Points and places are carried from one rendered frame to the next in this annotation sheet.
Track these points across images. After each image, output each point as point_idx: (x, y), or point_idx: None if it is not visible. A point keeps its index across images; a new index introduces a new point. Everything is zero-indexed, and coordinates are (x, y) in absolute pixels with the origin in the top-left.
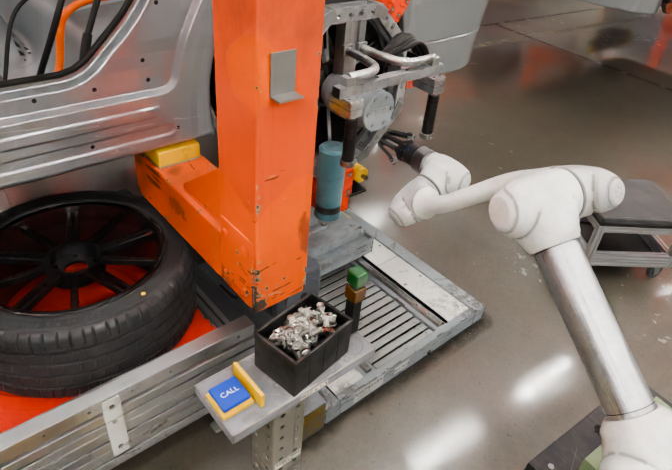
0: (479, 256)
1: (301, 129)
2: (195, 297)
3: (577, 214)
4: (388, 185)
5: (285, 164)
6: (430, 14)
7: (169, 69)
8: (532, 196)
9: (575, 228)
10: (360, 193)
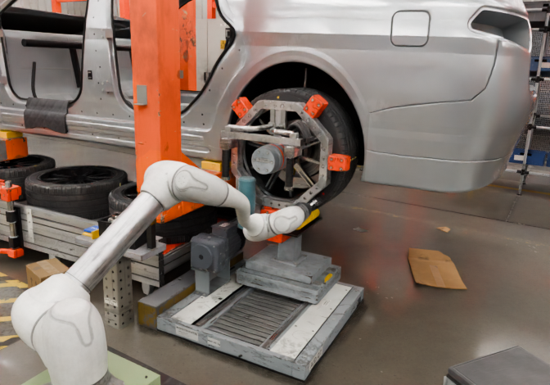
0: (396, 373)
1: (152, 124)
2: (180, 236)
3: (159, 182)
4: (439, 310)
5: (146, 139)
6: (391, 132)
7: (212, 121)
8: (153, 164)
9: (148, 185)
10: (407, 301)
